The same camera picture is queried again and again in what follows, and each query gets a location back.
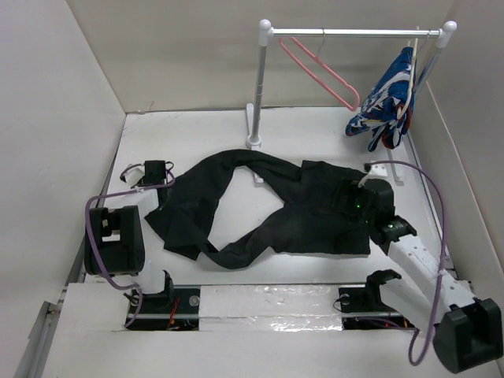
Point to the blue patterned garment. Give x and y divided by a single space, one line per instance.
378 114

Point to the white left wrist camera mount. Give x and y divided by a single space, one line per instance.
132 175

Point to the black denim trousers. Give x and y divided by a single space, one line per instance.
317 216

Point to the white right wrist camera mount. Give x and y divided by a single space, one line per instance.
375 171

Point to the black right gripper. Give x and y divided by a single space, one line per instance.
361 188

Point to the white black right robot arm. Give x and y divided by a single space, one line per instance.
465 331

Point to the pink plastic hanger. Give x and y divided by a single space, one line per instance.
356 99

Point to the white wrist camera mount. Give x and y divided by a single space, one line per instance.
132 175
375 171

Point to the cream wooden hanger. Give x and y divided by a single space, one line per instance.
401 111

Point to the silver white clothes rack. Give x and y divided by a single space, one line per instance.
360 56

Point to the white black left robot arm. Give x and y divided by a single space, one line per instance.
114 248

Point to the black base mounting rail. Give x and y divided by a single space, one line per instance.
182 315

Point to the white foam tape panel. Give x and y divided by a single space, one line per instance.
269 308

